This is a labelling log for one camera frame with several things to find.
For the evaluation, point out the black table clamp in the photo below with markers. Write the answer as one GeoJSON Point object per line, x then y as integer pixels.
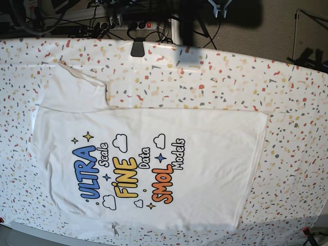
{"type": "Point", "coordinates": [138, 47]}

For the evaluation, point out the metal stand frame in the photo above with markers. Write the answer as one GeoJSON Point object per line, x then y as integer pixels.
{"type": "Point", "coordinates": [310, 40]}

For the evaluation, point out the terrazzo pattern tablecloth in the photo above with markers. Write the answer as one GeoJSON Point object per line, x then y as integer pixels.
{"type": "Point", "coordinates": [290, 186]}

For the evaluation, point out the red clamp right corner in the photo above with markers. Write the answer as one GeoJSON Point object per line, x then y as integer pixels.
{"type": "Point", "coordinates": [306, 231]}

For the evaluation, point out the white printed T-shirt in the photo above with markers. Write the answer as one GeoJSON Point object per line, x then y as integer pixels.
{"type": "Point", "coordinates": [162, 168]}

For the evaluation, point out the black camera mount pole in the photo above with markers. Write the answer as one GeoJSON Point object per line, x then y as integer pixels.
{"type": "Point", "coordinates": [205, 18]}

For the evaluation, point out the white power strip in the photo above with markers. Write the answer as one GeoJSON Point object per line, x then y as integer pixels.
{"type": "Point", "coordinates": [135, 26]}

